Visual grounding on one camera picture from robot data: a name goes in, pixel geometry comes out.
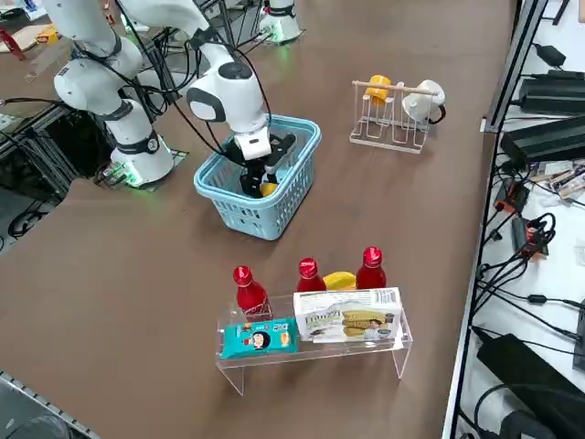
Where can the small black power adapter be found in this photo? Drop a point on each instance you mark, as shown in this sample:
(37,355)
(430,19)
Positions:
(550,55)

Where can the wooden board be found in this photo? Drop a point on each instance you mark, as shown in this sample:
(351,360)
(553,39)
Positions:
(20,39)

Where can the light blue plastic basket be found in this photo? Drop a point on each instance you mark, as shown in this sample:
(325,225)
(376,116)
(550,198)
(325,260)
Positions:
(256,221)

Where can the slim black adapter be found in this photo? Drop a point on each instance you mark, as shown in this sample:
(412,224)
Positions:
(519,235)

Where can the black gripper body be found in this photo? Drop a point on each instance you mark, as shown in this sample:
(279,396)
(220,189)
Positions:
(281,146)

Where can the red and black device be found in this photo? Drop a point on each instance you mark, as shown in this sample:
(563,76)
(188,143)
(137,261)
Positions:
(514,196)

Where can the teal snack packet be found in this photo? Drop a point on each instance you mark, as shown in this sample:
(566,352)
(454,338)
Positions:
(258,338)

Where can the yellow lemon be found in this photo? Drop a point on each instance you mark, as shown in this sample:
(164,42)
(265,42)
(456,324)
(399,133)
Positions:
(269,189)

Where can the black rectangular power supply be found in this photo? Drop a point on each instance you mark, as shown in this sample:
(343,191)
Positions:
(555,93)

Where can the grey ribbed rail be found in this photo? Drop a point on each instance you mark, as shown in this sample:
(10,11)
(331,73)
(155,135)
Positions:
(41,402)

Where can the red cola drink bottle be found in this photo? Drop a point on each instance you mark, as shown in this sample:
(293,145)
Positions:
(371,272)
(311,276)
(250,297)

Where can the yellow small box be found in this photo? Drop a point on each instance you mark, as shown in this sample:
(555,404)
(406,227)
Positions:
(47,35)

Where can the long black power supply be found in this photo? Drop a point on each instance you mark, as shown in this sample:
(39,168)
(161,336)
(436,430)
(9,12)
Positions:
(544,139)

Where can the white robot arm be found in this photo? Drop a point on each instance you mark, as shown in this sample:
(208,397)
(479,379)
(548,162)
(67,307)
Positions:
(284,23)
(228,96)

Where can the yellow cup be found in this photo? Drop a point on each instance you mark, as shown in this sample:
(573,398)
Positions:
(378,90)

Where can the yellow green starfruit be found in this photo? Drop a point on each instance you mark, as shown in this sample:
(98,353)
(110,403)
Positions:
(339,280)

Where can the clear acrylic rack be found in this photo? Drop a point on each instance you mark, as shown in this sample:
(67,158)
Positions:
(347,350)

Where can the aluminium frame post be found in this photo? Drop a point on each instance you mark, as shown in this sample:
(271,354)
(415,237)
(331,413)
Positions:
(516,64)

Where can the white cracker box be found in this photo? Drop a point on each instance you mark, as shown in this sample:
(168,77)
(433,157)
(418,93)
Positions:
(347,315)

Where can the large black power brick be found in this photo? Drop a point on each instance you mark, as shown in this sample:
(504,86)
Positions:
(525,370)

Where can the black table edge rail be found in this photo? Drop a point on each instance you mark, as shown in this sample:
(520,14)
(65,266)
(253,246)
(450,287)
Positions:
(475,274)

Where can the white mug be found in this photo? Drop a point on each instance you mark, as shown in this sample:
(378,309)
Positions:
(432,91)

